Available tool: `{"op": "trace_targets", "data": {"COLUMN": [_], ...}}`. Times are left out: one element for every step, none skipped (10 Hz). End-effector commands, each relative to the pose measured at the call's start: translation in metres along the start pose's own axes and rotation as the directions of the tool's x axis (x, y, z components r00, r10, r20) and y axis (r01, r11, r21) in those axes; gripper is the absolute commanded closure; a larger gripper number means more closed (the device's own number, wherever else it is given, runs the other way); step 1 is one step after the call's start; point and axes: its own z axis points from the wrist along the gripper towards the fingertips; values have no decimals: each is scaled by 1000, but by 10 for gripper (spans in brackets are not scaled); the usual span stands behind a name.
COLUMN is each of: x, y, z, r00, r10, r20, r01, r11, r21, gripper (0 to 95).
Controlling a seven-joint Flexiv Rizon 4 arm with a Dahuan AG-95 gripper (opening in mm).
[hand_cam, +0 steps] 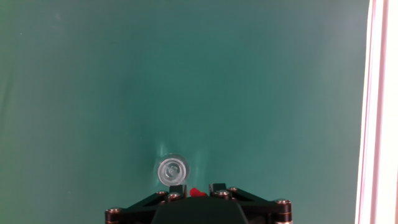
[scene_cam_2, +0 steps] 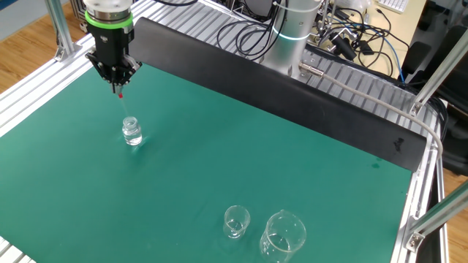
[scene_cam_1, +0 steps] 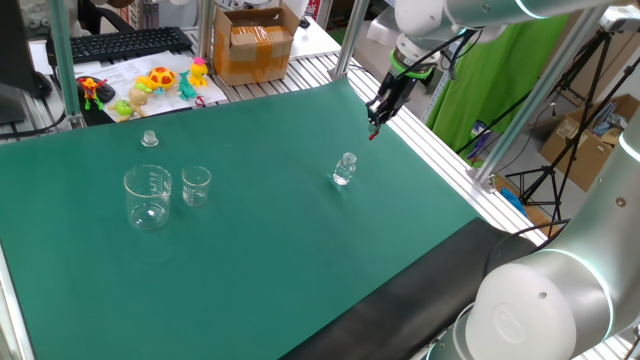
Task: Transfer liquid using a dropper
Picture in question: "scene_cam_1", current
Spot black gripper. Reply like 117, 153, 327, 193
366, 74, 422, 136

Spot grey shelf rack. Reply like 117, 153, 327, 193
422, 49, 469, 124

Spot small clear glass bottle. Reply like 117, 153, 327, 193
332, 151, 358, 187

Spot green cloth backdrop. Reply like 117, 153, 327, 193
424, 14, 571, 154

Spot taped cardboard box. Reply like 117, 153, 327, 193
213, 4, 301, 87

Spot blue plastic bag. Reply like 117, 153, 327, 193
499, 187, 529, 219

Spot green table mat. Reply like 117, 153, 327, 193
0, 77, 480, 360

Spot black tripod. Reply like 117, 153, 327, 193
504, 29, 640, 236

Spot yellow duck toy pink hat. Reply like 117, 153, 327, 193
188, 56, 210, 89

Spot teal dolphin toy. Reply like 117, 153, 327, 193
177, 69, 198, 101

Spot small glass beaker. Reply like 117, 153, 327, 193
181, 165, 213, 208

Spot open cardboard box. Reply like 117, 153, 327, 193
538, 92, 640, 194

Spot orange yellow turtle toy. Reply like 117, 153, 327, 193
135, 66, 178, 92

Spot beige animal toy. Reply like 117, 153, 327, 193
128, 83, 151, 119

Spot white paper sheets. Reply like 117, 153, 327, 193
74, 49, 229, 124

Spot large glass beaker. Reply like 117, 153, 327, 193
123, 164, 173, 231

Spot black keyboard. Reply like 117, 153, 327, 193
45, 26, 194, 65

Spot black computer mouse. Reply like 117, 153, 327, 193
75, 75, 117, 104

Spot red robot figure toy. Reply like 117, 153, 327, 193
77, 77, 109, 112

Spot black office chair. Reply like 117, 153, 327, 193
72, 0, 136, 36

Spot black monitor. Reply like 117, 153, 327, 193
0, 0, 54, 126

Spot aluminium frame post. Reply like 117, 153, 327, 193
46, 0, 86, 130
196, 0, 217, 64
327, 0, 372, 81
467, 9, 609, 194

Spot black camera cable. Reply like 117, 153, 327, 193
407, 27, 484, 81

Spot grey tripod camera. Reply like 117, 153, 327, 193
598, 3, 640, 36

